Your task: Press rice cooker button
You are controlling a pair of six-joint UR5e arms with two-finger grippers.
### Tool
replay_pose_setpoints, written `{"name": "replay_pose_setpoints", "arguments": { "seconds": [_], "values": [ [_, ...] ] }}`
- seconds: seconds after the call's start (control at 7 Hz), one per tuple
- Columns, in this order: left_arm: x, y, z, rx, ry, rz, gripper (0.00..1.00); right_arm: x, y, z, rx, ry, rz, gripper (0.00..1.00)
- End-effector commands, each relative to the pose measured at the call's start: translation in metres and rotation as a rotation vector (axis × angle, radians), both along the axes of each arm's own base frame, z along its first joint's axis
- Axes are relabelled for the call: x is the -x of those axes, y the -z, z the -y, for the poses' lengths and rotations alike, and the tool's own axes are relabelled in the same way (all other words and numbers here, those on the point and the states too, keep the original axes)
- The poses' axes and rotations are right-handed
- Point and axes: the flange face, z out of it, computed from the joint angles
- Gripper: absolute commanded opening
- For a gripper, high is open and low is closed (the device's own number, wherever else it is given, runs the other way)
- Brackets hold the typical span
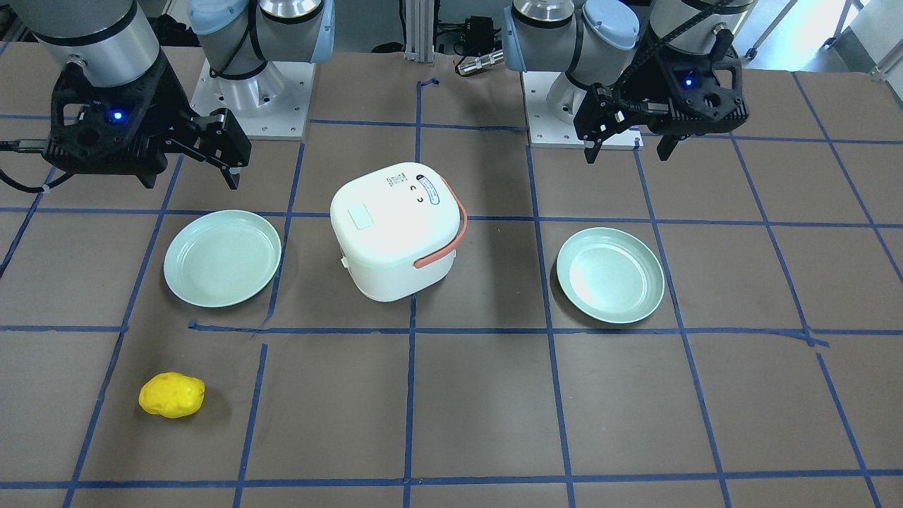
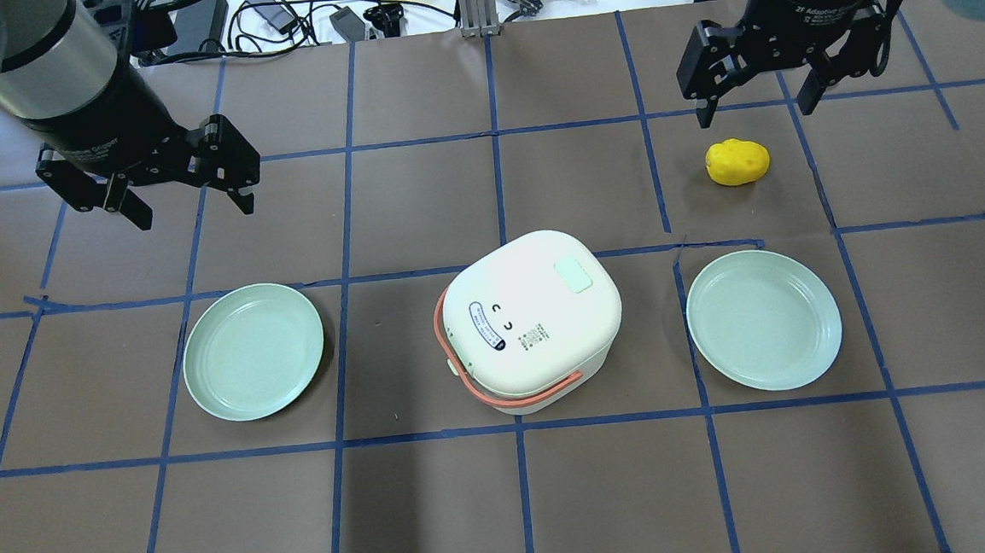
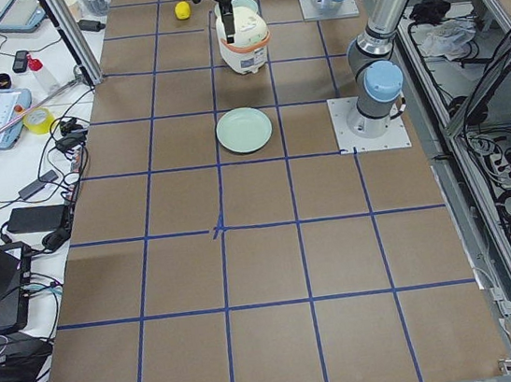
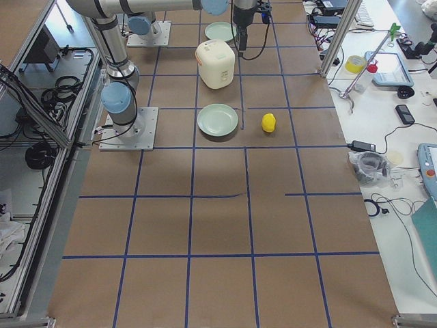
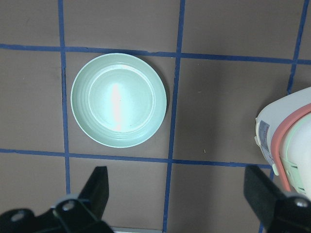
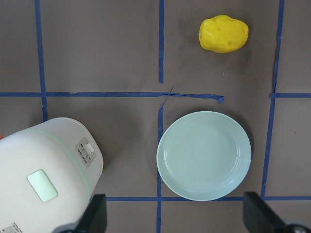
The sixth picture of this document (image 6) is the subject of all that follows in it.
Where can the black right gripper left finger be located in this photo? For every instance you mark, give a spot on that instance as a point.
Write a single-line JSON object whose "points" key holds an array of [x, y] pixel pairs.
{"points": [[93, 220]]}

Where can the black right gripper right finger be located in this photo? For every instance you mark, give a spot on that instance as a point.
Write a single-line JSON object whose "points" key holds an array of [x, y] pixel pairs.
{"points": [[258, 217]]}

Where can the white rice cooker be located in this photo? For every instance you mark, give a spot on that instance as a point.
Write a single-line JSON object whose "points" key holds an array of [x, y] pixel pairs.
{"points": [[48, 174]]}

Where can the light green plate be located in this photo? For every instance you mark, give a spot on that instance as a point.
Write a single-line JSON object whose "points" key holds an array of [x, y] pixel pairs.
{"points": [[204, 156]]}

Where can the yellow toy potato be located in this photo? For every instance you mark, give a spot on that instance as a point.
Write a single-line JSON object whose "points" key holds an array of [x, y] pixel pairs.
{"points": [[223, 34]]}

